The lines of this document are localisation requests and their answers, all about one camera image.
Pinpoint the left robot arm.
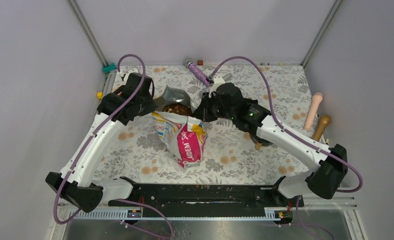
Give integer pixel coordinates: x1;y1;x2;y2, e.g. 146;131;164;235
46;72;156;213

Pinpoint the gold microphone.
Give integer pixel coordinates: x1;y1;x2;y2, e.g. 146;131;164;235
312;114;331;141

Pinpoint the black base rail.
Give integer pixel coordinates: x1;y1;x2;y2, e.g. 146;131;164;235
108;183;304;218

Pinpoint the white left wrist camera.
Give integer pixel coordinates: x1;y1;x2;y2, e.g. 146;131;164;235
119;67;139;82

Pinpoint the teal clip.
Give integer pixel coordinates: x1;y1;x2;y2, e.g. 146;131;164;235
102;62;117;74

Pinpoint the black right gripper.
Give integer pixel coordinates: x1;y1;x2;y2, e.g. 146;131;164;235
193;91;236;122

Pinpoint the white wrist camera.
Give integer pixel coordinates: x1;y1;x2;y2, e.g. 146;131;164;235
208;76;226;98
119;67;139;82

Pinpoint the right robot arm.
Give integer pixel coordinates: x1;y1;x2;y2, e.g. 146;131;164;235
193;83;348;206

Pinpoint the black bowl paw print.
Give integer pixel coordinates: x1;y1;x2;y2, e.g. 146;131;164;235
250;134;272;147

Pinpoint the pink microphone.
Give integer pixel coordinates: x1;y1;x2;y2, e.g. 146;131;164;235
304;92;323;131

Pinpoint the grey microphone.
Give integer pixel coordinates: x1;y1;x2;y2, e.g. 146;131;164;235
222;73;233;82

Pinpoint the purple glitter microphone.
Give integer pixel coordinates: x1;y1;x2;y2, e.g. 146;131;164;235
183;58;212;87

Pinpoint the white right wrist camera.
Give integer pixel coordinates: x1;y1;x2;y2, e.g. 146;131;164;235
208;76;226;98

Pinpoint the wooden bowl stand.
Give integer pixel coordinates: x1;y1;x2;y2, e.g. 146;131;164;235
255;142;263;151

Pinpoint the pet food bag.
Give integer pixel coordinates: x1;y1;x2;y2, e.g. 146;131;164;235
152;86;207;169

